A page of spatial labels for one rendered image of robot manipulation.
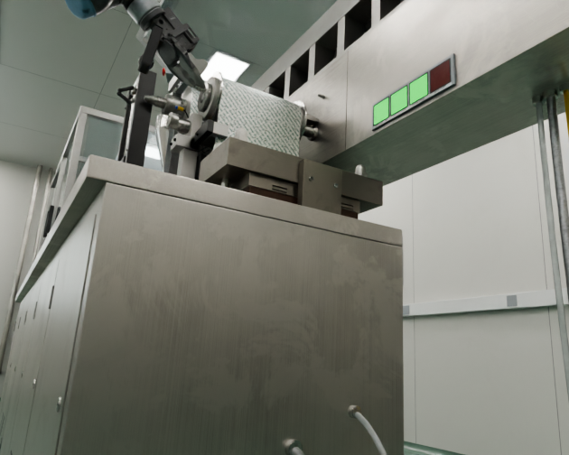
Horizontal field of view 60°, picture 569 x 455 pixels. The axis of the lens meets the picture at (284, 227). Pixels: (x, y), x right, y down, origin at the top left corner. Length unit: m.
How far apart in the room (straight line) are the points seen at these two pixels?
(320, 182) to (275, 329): 0.34
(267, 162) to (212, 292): 0.32
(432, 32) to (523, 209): 2.73
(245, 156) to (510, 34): 0.54
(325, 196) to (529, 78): 0.45
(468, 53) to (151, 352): 0.80
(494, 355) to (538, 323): 0.40
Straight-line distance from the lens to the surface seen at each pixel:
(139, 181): 0.84
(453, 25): 1.14
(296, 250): 0.93
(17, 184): 6.88
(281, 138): 1.31
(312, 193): 1.03
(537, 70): 1.05
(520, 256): 3.74
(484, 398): 3.87
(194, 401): 0.83
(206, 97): 1.29
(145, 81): 1.61
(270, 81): 1.86
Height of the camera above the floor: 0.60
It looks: 16 degrees up
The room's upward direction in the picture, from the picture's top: 3 degrees clockwise
